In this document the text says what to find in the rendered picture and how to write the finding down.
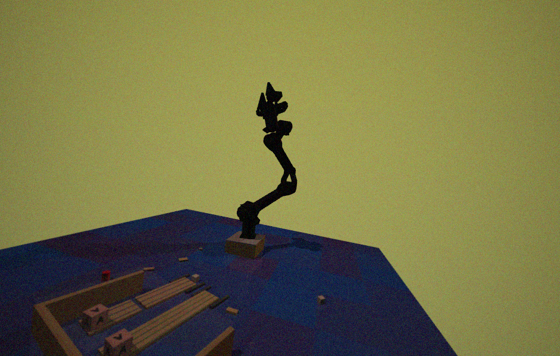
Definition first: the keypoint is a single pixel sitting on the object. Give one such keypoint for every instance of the tan strip with green lines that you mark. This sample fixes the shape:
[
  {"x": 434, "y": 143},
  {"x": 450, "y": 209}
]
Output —
[{"x": 206, "y": 298}]

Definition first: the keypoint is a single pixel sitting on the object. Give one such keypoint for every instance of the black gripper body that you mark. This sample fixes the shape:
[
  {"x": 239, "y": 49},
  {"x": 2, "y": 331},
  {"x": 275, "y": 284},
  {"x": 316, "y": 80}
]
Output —
[{"x": 269, "y": 109}]

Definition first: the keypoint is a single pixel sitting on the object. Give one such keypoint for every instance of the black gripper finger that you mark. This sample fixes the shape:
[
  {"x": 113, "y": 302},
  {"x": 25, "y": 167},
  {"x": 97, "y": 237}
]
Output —
[
  {"x": 262, "y": 101},
  {"x": 269, "y": 87}
]

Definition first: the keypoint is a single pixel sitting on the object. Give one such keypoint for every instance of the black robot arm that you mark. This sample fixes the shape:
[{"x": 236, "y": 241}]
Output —
[{"x": 249, "y": 211}]

